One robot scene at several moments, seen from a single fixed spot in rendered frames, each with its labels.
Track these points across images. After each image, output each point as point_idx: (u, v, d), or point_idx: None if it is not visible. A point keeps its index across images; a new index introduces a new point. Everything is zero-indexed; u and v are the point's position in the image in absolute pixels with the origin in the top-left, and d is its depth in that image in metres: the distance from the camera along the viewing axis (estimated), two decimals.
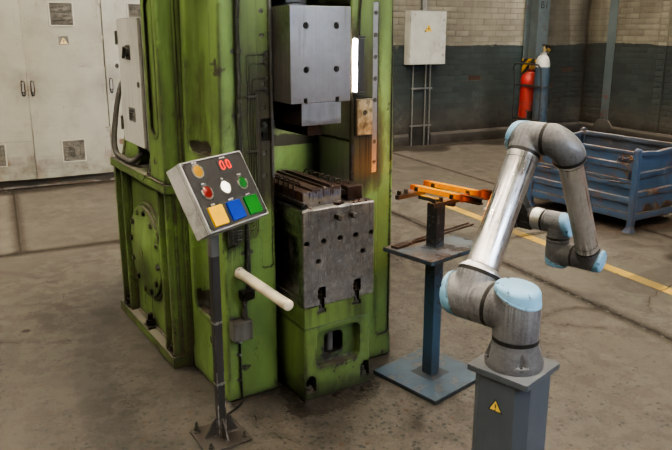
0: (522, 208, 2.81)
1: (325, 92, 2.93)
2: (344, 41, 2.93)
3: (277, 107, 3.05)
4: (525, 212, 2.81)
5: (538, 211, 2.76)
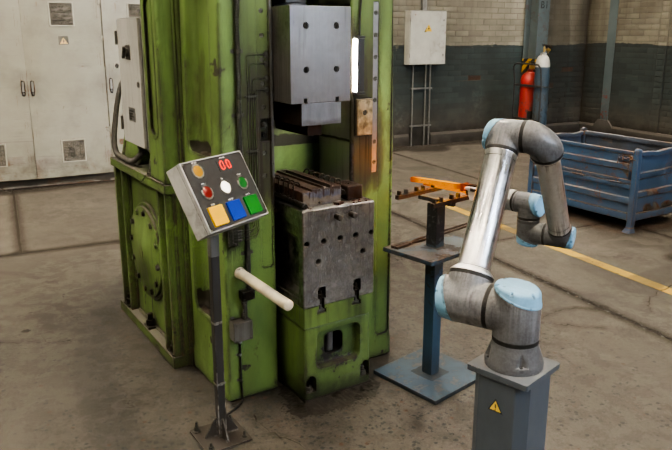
0: None
1: (325, 92, 2.93)
2: (344, 41, 2.93)
3: (277, 107, 3.05)
4: None
5: (509, 192, 2.85)
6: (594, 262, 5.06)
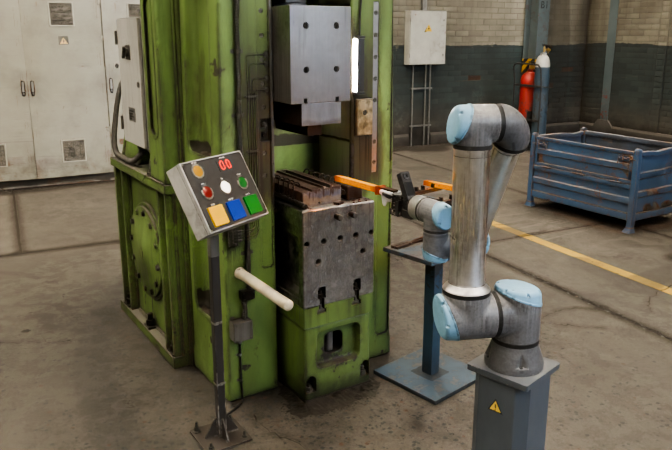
0: (404, 195, 2.53)
1: (325, 92, 2.93)
2: (344, 41, 2.93)
3: (277, 107, 3.05)
4: (406, 200, 2.52)
5: (416, 199, 2.46)
6: (594, 262, 5.06)
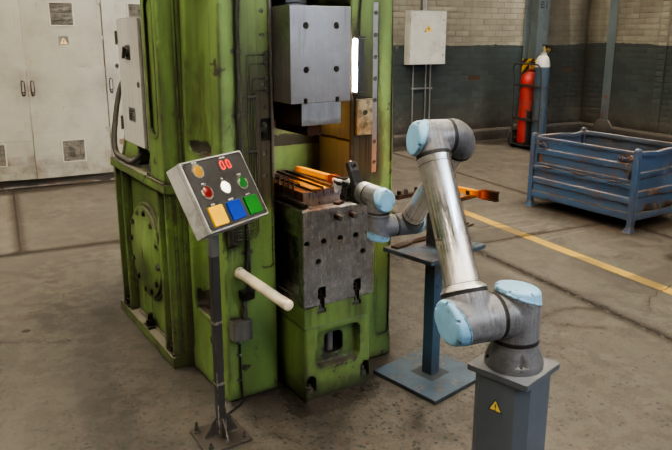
0: (351, 182, 2.81)
1: (325, 92, 2.93)
2: (344, 41, 2.93)
3: (277, 107, 3.05)
4: (354, 186, 2.80)
5: (362, 185, 2.75)
6: (594, 262, 5.06)
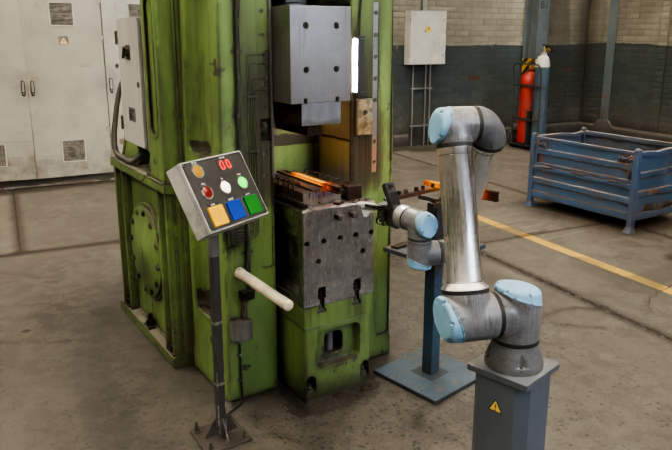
0: (389, 205, 2.61)
1: (325, 92, 2.93)
2: (344, 41, 2.93)
3: (277, 107, 3.05)
4: (391, 209, 2.61)
5: (401, 209, 2.55)
6: (594, 262, 5.06)
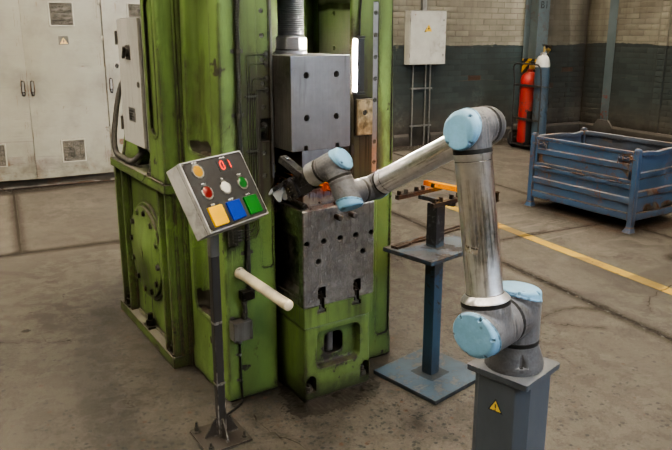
0: (294, 172, 2.49)
1: (325, 139, 2.97)
2: (344, 89, 2.97)
3: (278, 152, 3.10)
4: (299, 174, 2.48)
5: (309, 164, 2.45)
6: (594, 262, 5.06)
